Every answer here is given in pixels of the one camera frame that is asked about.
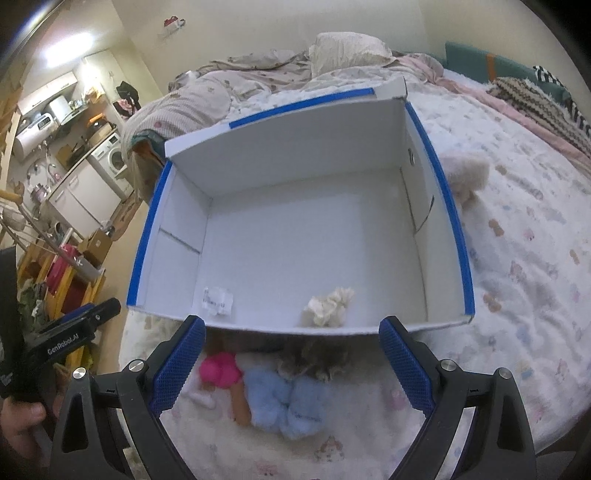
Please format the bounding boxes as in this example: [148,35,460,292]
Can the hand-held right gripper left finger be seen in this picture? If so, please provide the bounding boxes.
[48,315,206,480]

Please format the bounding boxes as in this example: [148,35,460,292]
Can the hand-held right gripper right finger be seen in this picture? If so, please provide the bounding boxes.
[378,315,539,480]

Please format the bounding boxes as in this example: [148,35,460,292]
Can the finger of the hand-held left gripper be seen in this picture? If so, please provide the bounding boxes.
[41,298,122,336]

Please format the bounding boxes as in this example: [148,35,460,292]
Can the pink rubber duck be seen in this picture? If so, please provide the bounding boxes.
[198,352,244,388]

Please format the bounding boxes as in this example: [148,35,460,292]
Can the orange soft toy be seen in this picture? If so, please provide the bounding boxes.
[233,383,254,425]

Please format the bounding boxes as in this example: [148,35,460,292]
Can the brown fuzzy soft toy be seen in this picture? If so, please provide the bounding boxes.
[277,339,352,381]

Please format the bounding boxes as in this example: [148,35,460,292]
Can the light blue plush toy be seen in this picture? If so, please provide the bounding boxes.
[243,369,331,440]

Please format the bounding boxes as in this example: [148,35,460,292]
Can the white cardboard box blue tape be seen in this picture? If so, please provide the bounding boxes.
[127,76,476,335]

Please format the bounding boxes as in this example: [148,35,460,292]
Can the person's left hand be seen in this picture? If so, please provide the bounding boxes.
[0,398,47,457]

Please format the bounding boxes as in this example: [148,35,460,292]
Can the red bag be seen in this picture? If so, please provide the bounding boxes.
[46,244,81,296]

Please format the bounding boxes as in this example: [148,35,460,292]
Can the brown cardboard box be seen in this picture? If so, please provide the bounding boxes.
[81,228,114,266]

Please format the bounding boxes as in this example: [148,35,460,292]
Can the white paper label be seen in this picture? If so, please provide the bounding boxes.
[202,286,234,317]

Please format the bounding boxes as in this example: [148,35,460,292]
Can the brown floor mat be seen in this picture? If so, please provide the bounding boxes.
[108,194,144,241]

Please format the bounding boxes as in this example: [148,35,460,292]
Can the white floor cabinet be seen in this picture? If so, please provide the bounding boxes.
[46,161,123,238]

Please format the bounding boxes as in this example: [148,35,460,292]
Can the white washing machine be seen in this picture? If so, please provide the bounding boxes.
[88,134,132,199]

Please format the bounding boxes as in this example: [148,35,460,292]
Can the teal cloth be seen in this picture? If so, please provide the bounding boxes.
[131,129,162,153]

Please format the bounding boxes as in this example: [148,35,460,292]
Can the white water heater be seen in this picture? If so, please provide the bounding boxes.
[11,127,51,162]

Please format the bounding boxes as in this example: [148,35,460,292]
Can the cream plush toy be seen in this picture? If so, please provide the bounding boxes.
[438,150,491,208]

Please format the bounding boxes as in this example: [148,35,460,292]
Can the silver kitchen appliance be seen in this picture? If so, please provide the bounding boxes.
[46,95,72,125]

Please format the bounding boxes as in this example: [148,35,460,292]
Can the black hanging clothes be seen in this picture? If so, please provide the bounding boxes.
[115,80,141,112]

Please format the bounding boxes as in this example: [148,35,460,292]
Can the beige printed quilt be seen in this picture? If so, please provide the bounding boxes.
[121,48,319,158]

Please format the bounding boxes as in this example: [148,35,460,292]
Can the ceiling light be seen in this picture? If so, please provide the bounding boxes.
[39,32,81,63]

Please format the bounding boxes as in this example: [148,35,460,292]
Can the pink blanket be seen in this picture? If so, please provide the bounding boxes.
[392,53,591,167]

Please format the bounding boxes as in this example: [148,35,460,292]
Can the brown knitted blanket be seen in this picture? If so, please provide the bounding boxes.
[489,76,591,153]

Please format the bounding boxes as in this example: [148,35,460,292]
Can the green cushion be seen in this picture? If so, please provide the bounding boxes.
[444,41,573,102]

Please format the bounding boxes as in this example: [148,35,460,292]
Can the beige pillow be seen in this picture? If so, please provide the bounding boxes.
[308,31,393,77]

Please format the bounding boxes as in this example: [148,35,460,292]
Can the black white striped cloth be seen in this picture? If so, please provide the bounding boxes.
[533,65,591,134]

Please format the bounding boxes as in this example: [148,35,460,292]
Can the white wall cabinets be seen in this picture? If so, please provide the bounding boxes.
[18,71,77,114]

